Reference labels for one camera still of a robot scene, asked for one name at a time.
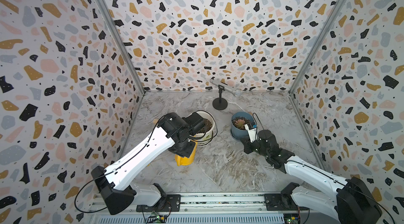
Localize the yellow plastic watering can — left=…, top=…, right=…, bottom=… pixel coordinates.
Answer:
left=175, top=141, right=197, bottom=166

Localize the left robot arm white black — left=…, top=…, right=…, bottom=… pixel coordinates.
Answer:
left=91, top=112, right=205, bottom=215

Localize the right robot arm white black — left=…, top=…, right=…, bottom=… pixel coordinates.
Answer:
left=241, top=128, right=383, bottom=224

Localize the pink succulent in blue pot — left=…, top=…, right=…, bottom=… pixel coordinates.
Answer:
left=233, top=117, right=250, bottom=130

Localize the white plant pot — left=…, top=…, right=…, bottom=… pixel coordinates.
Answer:
left=192, top=110, right=218, bottom=146

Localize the blue saucer under blue pot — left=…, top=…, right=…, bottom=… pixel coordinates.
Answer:
left=230, top=131, right=248, bottom=142

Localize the blue plant pot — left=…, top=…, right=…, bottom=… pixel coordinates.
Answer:
left=231, top=111, right=255, bottom=141

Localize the white saucer under white pot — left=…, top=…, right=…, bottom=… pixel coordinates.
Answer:
left=197, top=132, right=215, bottom=146

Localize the microphone on black stand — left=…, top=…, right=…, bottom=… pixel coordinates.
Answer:
left=210, top=77, right=243, bottom=110

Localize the left green circuit board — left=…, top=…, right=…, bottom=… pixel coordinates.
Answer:
left=146, top=213, right=167, bottom=224

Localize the green circuit board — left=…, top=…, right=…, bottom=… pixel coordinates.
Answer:
left=284, top=213, right=300, bottom=224
left=146, top=213, right=167, bottom=224

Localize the right green circuit board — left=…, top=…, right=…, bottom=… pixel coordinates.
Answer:
left=284, top=213, right=300, bottom=224

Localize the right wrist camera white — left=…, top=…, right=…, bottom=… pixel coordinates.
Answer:
left=245, top=123, right=258, bottom=143

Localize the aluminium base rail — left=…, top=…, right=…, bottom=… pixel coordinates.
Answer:
left=87, top=192, right=337, bottom=224

